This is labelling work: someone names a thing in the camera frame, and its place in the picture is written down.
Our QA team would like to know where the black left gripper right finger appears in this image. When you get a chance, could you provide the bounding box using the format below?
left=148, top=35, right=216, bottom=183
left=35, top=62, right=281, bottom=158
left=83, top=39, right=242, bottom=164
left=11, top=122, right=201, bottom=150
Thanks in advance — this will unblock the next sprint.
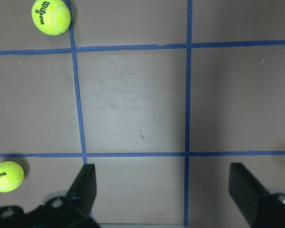
left=228, top=162, right=270, bottom=225

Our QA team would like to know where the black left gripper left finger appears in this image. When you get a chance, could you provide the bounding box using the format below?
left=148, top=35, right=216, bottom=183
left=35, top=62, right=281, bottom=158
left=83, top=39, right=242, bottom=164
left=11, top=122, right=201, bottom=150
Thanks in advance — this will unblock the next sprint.
left=66, top=164, right=97, bottom=216

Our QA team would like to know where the tennis ball near left gripper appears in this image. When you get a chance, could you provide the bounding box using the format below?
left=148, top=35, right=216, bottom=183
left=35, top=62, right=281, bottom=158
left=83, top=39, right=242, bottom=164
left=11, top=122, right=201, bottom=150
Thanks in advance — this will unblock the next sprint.
left=0, top=161, right=24, bottom=193

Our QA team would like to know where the tennis ball front left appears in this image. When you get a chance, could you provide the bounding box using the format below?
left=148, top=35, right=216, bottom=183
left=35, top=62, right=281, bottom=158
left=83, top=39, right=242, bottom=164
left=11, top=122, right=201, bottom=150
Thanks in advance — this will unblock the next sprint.
left=31, top=0, right=71, bottom=36

